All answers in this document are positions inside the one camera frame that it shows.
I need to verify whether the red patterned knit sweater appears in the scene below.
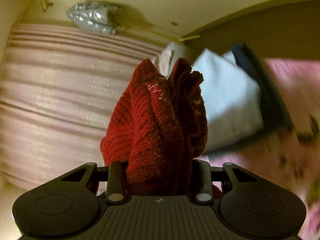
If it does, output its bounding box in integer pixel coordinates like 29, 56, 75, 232
87, 57, 223, 198

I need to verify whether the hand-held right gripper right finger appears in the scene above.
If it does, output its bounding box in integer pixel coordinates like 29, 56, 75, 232
192, 160, 277, 204

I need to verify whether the stack of dark folded clothes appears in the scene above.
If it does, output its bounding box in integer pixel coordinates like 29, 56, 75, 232
230, 44, 294, 133

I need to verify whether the white folded garment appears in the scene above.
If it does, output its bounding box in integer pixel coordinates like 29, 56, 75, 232
194, 48, 265, 155

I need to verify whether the shiny silver jacket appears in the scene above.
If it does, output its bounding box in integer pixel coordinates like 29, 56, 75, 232
66, 0, 123, 35

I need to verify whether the pink patterned curtain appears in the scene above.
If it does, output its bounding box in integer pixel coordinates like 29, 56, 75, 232
0, 22, 165, 192

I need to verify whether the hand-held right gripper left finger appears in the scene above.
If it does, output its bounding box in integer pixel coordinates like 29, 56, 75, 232
42, 160, 128, 204

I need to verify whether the pink floral bed blanket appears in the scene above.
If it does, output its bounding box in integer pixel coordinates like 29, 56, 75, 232
197, 57, 320, 240

